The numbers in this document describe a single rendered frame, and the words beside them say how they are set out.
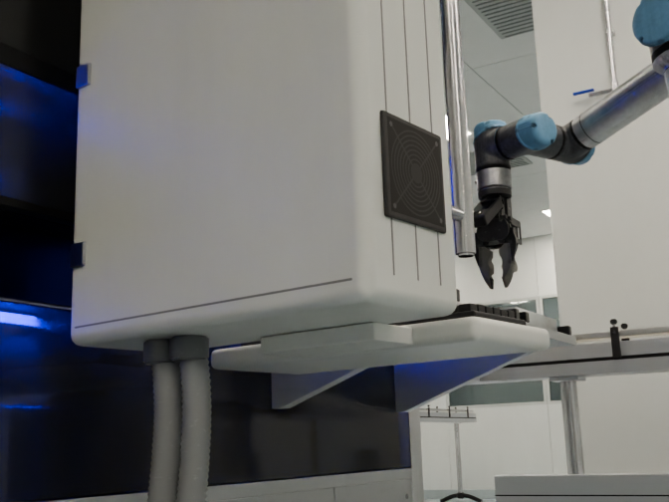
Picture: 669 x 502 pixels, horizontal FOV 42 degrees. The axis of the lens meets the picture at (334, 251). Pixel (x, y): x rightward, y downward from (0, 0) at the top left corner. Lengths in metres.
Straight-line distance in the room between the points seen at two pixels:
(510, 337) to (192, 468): 0.42
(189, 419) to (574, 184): 2.61
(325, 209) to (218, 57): 0.27
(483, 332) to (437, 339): 0.06
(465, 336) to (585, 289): 2.41
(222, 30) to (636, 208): 2.53
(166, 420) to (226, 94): 0.41
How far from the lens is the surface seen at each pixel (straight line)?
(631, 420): 3.37
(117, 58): 1.25
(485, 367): 1.99
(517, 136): 1.87
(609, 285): 3.42
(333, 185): 0.92
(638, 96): 1.86
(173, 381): 1.14
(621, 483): 2.78
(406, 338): 1.07
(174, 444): 1.14
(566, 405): 2.83
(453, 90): 1.13
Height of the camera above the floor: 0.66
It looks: 12 degrees up
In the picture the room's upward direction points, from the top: 2 degrees counter-clockwise
